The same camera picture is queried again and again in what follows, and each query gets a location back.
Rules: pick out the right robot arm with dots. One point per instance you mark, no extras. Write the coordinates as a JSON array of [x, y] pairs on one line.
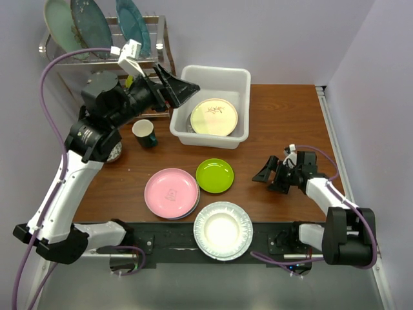
[[348, 235]]

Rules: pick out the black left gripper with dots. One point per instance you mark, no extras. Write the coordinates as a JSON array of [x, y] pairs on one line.
[[176, 92]]

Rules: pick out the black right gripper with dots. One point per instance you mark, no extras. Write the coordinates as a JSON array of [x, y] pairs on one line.
[[264, 174]]

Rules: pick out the cream green branch plate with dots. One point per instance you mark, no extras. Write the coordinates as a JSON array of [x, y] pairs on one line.
[[214, 117]]

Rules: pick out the teal large plate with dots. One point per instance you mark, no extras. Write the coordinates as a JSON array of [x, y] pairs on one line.
[[133, 26]]

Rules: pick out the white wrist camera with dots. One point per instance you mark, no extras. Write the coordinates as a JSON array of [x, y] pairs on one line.
[[128, 57], [290, 156]]

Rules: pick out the mint green large plate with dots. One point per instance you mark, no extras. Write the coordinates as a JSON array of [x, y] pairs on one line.
[[58, 19]]

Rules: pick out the dark blue speckled plate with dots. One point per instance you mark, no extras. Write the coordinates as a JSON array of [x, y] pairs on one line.
[[91, 24]]

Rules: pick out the grey reindeer plate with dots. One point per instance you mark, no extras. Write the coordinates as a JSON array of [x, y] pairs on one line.
[[189, 127]]

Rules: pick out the dark green mug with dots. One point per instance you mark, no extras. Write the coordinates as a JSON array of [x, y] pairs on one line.
[[143, 130]]

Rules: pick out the metal dish rack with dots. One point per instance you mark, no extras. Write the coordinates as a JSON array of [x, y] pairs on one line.
[[72, 73]]

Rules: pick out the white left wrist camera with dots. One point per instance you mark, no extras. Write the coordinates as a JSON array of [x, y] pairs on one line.
[[128, 57]]

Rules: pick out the lime green plate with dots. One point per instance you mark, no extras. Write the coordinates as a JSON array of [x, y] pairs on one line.
[[215, 175]]

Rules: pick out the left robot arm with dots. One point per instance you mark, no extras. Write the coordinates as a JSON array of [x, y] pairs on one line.
[[108, 106]]

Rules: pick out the leaf patterned bowl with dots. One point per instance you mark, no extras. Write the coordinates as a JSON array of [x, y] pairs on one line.
[[115, 153]]

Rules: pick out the lime green bowl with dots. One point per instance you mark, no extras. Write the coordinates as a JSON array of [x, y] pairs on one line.
[[129, 81]]

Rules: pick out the white plastic bin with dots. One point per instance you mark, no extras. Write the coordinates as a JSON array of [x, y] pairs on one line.
[[230, 84]]

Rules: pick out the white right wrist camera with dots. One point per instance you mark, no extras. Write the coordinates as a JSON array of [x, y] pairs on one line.
[[290, 156]]

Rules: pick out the white scalloped deep plate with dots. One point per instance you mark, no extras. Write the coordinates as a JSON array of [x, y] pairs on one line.
[[222, 228]]

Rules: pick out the white plate under scalloped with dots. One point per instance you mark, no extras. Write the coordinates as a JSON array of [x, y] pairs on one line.
[[229, 257]]

